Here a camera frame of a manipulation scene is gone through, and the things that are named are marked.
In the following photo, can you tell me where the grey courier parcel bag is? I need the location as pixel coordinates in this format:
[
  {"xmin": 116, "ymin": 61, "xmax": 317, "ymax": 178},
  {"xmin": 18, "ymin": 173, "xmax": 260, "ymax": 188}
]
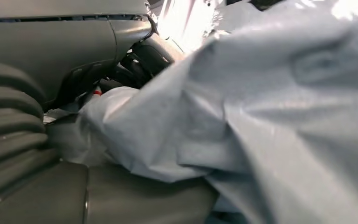
[{"xmin": 43, "ymin": 0, "xmax": 358, "ymax": 224}]

